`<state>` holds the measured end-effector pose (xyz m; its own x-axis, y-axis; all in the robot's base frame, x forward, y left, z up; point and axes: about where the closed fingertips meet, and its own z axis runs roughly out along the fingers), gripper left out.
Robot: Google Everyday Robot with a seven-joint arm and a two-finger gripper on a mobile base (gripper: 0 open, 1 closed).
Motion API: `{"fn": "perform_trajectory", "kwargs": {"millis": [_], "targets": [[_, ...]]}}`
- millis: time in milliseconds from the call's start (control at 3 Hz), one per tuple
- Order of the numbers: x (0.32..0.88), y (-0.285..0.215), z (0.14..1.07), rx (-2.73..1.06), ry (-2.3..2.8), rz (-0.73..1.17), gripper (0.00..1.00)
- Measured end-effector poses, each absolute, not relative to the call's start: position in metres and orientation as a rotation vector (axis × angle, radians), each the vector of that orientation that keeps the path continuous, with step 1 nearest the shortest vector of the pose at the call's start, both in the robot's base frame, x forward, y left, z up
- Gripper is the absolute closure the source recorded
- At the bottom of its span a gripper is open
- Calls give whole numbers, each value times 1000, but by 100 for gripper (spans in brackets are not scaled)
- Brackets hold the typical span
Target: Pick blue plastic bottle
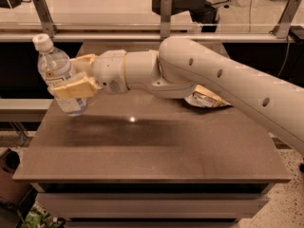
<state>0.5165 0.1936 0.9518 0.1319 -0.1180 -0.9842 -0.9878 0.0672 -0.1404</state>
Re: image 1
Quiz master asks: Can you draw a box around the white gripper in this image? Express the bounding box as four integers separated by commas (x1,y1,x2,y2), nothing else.
47,49,127,100

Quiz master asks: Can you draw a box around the clear blue plastic bottle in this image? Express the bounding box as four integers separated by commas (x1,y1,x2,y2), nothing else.
32,33,86,116

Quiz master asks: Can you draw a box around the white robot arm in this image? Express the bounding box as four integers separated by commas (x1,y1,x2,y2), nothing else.
50,37,304,155

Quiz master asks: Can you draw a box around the glass railing panel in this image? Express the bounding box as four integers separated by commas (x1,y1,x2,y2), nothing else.
0,0,304,35

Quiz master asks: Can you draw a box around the brown yellow chip bag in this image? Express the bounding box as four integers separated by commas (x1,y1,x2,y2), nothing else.
185,85,230,108

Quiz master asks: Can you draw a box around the brown cardboard box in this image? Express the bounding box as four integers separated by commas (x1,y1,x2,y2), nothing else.
0,149,31,205

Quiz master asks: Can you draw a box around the green patterned bag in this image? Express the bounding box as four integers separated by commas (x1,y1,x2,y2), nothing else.
20,202,66,228

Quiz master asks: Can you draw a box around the left metal railing bracket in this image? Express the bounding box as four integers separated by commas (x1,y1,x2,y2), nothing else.
32,0,58,38

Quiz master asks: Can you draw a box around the metal railing bracket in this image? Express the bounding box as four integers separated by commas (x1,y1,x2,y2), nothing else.
273,0,302,39
161,0,172,39
32,0,58,38

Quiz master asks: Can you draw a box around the middle metal railing bracket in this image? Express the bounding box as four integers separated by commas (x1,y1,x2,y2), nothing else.
161,0,172,39

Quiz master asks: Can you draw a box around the right metal railing bracket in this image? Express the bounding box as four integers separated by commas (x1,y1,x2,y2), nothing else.
273,0,302,39

